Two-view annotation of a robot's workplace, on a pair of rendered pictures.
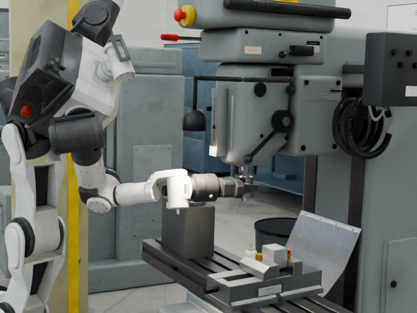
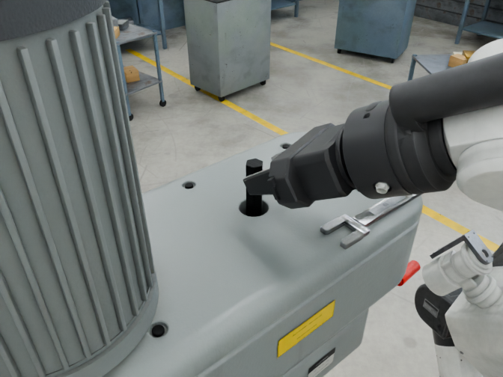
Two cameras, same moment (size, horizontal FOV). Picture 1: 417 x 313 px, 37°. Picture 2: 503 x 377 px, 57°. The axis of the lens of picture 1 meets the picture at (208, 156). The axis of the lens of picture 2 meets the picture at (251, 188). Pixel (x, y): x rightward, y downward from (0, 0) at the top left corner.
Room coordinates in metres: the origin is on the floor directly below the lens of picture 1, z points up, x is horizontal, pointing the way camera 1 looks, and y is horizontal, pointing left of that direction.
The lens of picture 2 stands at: (2.45, -0.20, 2.24)
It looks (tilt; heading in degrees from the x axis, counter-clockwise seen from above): 35 degrees down; 171
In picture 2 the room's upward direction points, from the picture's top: straight up
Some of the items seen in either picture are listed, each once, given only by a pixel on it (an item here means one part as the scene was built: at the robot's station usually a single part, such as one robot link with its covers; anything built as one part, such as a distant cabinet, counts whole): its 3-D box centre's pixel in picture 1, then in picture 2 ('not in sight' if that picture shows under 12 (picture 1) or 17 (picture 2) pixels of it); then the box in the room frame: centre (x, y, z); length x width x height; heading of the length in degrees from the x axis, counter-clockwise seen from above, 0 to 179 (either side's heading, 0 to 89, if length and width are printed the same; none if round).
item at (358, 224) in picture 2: not in sight; (400, 198); (2.02, 0.06, 1.89); 0.24 x 0.04 x 0.01; 119
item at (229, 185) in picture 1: (219, 188); not in sight; (1.97, -0.04, 1.23); 0.13 x 0.12 x 0.10; 21
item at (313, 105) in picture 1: (296, 113); not in sight; (2.10, -0.29, 1.47); 0.24 x 0.19 x 0.26; 31
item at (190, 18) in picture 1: (187, 15); not in sight; (1.88, 0.07, 1.76); 0.06 x 0.02 x 0.06; 31
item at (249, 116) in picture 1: (249, 113); not in sight; (2.00, -0.13, 1.47); 0.21 x 0.19 x 0.32; 31
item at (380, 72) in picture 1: (399, 69); not in sight; (1.87, -0.55, 1.62); 0.20 x 0.09 x 0.21; 121
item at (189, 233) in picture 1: (187, 223); not in sight; (2.29, 0.07, 1.03); 0.22 x 0.12 x 0.20; 26
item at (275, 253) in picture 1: (274, 256); not in sight; (1.86, -0.21, 1.05); 0.06 x 0.05 x 0.06; 32
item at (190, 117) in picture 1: (194, 119); not in sight; (1.87, 0.05, 1.46); 0.07 x 0.07 x 0.06
